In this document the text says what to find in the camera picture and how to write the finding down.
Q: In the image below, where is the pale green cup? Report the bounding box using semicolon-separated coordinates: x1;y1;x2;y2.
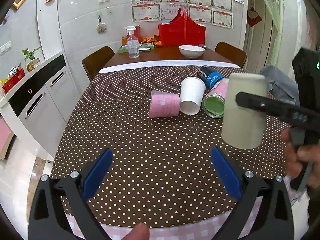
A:
221;73;267;150

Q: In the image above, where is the white paper cup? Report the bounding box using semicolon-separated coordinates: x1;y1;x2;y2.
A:
180;76;206;115

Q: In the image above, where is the small pink wrapped cup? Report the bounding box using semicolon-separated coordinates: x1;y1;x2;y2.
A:
148;90;180;118

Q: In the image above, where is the right hand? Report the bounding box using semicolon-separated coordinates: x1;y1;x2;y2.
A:
281;128;320;190

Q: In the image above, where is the left hand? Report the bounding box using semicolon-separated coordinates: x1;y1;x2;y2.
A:
122;223;150;240

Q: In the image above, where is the grey cloth on chair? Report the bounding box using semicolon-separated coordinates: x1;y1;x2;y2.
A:
259;65;300;106

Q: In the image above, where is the right brown wooden chair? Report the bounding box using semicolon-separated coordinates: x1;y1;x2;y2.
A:
215;42;247;68

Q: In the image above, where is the brown wooden chair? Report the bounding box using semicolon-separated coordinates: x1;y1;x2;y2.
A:
215;42;247;68
82;46;115;82

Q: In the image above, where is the pink green glass jar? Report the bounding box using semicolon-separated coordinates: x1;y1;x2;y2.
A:
202;78;229;119

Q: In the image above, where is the blue black can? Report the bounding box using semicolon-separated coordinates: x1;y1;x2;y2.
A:
197;66;224;89

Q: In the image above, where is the white black sideboard cabinet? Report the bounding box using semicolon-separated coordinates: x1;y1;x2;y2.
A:
1;52;80;161

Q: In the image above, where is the white ceramic bowl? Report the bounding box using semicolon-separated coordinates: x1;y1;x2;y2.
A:
178;45;205;59

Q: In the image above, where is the brown polka dot tablecloth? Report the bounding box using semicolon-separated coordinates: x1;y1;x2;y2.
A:
51;66;287;228

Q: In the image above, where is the red gift bag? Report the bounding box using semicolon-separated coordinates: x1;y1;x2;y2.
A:
158;8;206;47

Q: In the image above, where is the red box on sideboard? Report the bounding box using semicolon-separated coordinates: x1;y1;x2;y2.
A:
1;67;25;94

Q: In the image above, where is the small potted plant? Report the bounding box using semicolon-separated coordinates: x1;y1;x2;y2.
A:
22;47;41;72

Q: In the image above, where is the left brown wooden chair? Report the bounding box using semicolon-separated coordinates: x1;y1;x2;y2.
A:
82;46;115;82

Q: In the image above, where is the green flat box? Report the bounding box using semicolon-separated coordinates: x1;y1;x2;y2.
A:
118;42;155;54

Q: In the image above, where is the clear spray bottle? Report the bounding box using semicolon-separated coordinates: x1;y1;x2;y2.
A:
125;26;139;59

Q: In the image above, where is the small red box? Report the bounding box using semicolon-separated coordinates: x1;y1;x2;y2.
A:
126;25;141;42

